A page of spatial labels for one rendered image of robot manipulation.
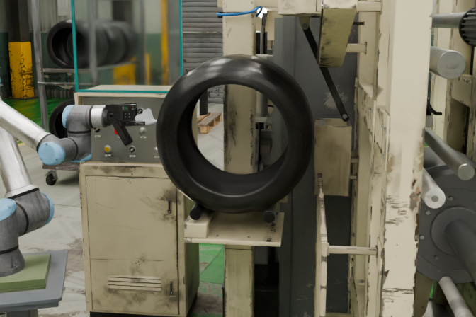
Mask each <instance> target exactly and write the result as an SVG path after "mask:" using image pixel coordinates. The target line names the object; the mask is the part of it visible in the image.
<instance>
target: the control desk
mask: <svg viewBox="0 0 476 317"><path fill-rule="evenodd" d="M165 96H166V93H108V92H76V93H74V100H75V105H106V104H108V103H112V104H123V103H136V104H137V109H138V113H137V115H139V114H142V112H143V110H146V109H147V108H149V109H151V111H152V115H153V118H154V119H155V120H157V117H158V114H159V109H160V107H161V105H162V102H163V100H164V98H165ZM156 126H157V124H155V125H141V126H129V127H127V126H125V128H126V130H127V131H128V133H129V135H130V136H131V137H132V140H133V142H132V143H131V144H129V145H127V146H125V145H124V143H123V142H122V140H121V138H120V137H119V135H118V133H117V132H116V130H115V128H114V126H113V125H112V124H111V126H107V128H91V146H92V157H91V159H89V160H88V161H84V162H78V163H79V188H80V202H81V227H82V241H83V254H84V280H85V294H86V311H89V315H90V317H190V316H191V313H192V310H193V307H194V306H195V303H196V301H197V290H198V288H199V285H200V271H199V243H184V238H185V237H184V223H185V221H186V220H187V218H188V216H189V215H190V211H191V210H192V208H193V206H194V204H195V202H194V201H192V200H189V199H188V198H187V197H186V196H185V195H184V194H182V193H181V192H180V191H179V189H178V188H177V187H176V186H175V185H174V184H173V183H172V181H171V180H170V178H169V177H168V175H167V174H166V172H165V170H164V168H163V165H162V163H161V161H160V158H159V154H158V150H157V141H156Z"/></svg>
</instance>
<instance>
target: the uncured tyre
mask: <svg viewBox="0 0 476 317"><path fill-rule="evenodd" d="M225 84H236V85H241V86H246V87H249V88H252V89H254V90H256V91H258V92H260V93H262V94H263V95H265V96H266V97H267V98H268V99H269V100H270V101H271V102H272V103H273V104H274V105H275V106H276V107H277V108H278V110H279V111H280V113H281V115H282V116H283V119H284V121H285V125H286V128H287V131H288V144H287V147H286V148H285V150H284V152H283V153H282V155H281V156H280V157H279V158H278V160H277V161H275V162H274V163H273V164H272V165H270V166H269V167H268V168H265V169H263V170H262V171H258V172H255V173H249V174H236V173H229V172H227V171H224V170H222V169H219V168H218V167H216V166H214V165H213V164H211V162H209V161H208V160H207V159H206V158H205V157H204V155H202V153H201V152H200V150H199V148H198V146H197V144H196V141H195V139H194V136H193V129H192V119H193V112H194V110H195V107H196V104H197V102H198V100H199V99H200V97H201V96H202V95H203V93H204V92H205V91H206V90H207V89H209V88H212V87H214V86H219V85H225ZM156 141H157V150H158V154H159V158H160V161H161V164H162V165H163V168H164V170H165V172H166V174H167V175H168V177H169V178H170V180H171V181H172V183H173V184H174V185H175V186H176V187H177V188H178V189H179V190H180V191H181V192H183V193H184V194H185V195H187V196H188V197H189V198H190V199H192V201H194V202H195V203H197V204H199V205H201V206H203V207H205V208H208V209H211V210H214V211H216V212H223V213H228V214H243V213H249V212H255V211H258V210H260V209H264V208H267V207H269V206H271V205H273V204H275V203H277V202H278V201H280V200H281V199H283V198H284V197H285V196H286V195H288V194H289V193H290V192H291V191H292V190H293V189H294V188H295V187H296V186H297V184H298V183H299V182H300V181H301V179H302V177H303V176H304V174H305V172H306V170H307V168H308V166H309V164H310V160H311V158H312V152H313V147H314V122H313V116H312V110H311V107H310V104H309V102H308V99H307V97H306V95H305V93H304V91H303V90H302V89H301V87H300V85H299V84H298V83H297V81H296V80H295V79H294V78H293V77H292V76H291V75H289V73H288V72H287V71H285V70H284V69H282V68H281V67H279V66H278V65H277V64H274V63H273V62H270V61H268V60H266V59H263V58H260V57H255V56H251V55H247V54H231V55H225V56H221V57H217V58H214V59H211V60H209V61H206V62H203V63H202V64H199V65H197V66H195V67H193V68H192V69H190V70H189V71H187V72H186V73H185V74H184V75H183V76H181V77H180V78H179V79H178V80H177V81H176V82H175V83H174V85H173V86H172V87H171V88H170V89H169V91H168V93H167V94H166V96H165V98H164V100H163V102H162V104H161V107H160V109H159V114H158V117H157V126H156Z"/></svg>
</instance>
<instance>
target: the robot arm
mask: <svg viewBox="0 0 476 317"><path fill-rule="evenodd" d="M137 113H138V109H137V104H136V103H123V104H112V103H108V104H106V105H68V106H67V107H66V108H65V109H64V111H63V113H62V124H63V126H64V127H65V128H67V131H68V137H67V138H64V139H59V138H57V137H56V136H55V135H53V134H51V133H49V132H47V131H46V130H44V129H43V128H42V127H40V126H38V125H37V124H35V123H34V122H33V121H31V120H29V119H28V118H27V117H25V116H24V115H22V114H20V113H19V112H18V111H16V110H14V109H13V108H12V107H10V106H9V105H7V104H5V103H4V102H3V101H2V100H1V96H0V177H1V181H2V183H3V185H4V189H5V191H6V194H5V195H4V198H2V199H0V277H5V276H9V275H13V274H16V273H17V272H20V271H21V270H23V269H24V268H25V266H26V262H25V259H24V257H23V255H22V253H21V251H20V249H19V244H18V237H20V236H22V235H25V234H28V233H30V232H31V231H34V230H37V229H41V228H42V227H44V226H45V225H47V224H48V223H49V222H50V221H51V220H52V218H53V215H54V211H55V208H54V206H53V202H52V199H51V198H50V196H49V195H47V194H46V193H43V192H41V191H40V189H39V187H38V186H37V185H34V184H32V182H31V179H30V176H29V174H28V170H27V168H26V165H25V162H24V160H23V157H22V155H21V151H20V149H19V147H18V143H17V141H16V138H17V139H19V140H21V141H22V142H23V143H25V144H26V145H28V146H29V147H30V148H32V149H34V150H35V151H36V152H37V153H38V156H39V158H40V160H41V161H42V162H43V163H44V164H46V165H49V166H55V165H59V164H61V163H64V162H67V161H71V162H84V161H88V160H89V159H91V157H92V146H91V128H107V126H111V124H112V125H113V126H114V128H115V130H116V132H117V133H118V135H119V137H120V138H121V140H122V142H123V143H124V145H125V146H127V145H129V144H131V143H132V142H133V140H132V137H131V136H130V135H129V133H128V131H127V130H126V128H125V126H127V127H129V126H141V125H155V124H156V123H157V120H155V119H154V118H153V115H152V111H151V109H149V108H147V109H146V110H143V112H142V114H139V115H137Z"/></svg>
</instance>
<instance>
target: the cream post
mask: <svg viewBox="0 0 476 317"><path fill-rule="evenodd" d="M222 7H223V13H240V12H245V11H251V10H253V9H255V8H256V0H222ZM222 22H223V56H225V55H231V54H247V55H251V56H256V12H253V13H250V14H246V15H240V16H223V21H222ZM223 127H224V134H223V143H224V171H227V172H229V173H236V174H249V173H255V135H256V90H254V89H252V88H249V87H246V86H241V85H236V84H225V85H223ZM223 256H224V276H225V317H254V265H255V246H244V245H227V244H224V255H223Z"/></svg>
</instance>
